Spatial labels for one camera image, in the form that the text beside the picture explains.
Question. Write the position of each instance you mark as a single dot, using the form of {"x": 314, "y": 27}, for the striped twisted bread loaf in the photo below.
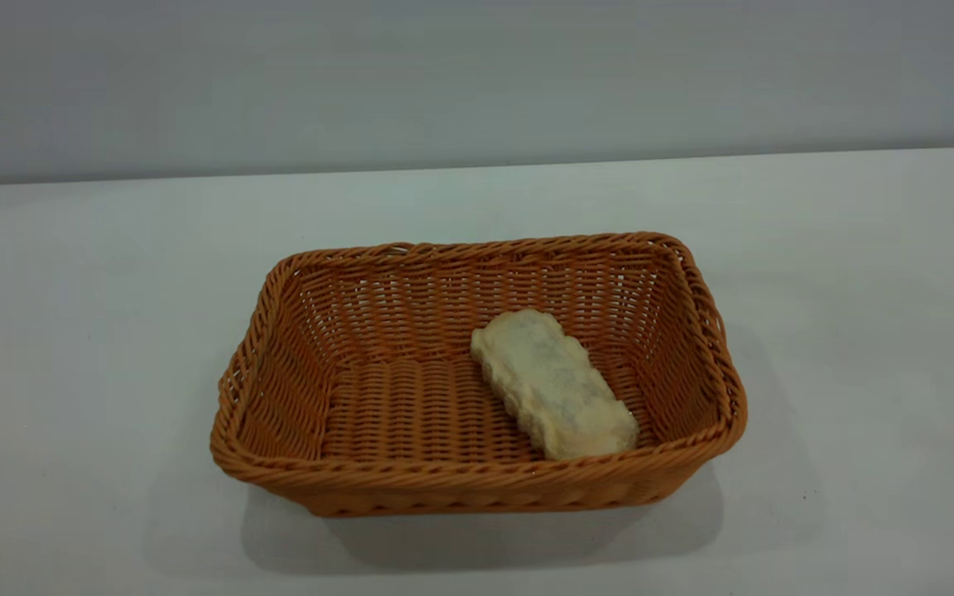
{"x": 556, "y": 389}

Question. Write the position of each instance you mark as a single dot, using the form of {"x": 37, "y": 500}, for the orange woven wicker basket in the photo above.
{"x": 411, "y": 414}

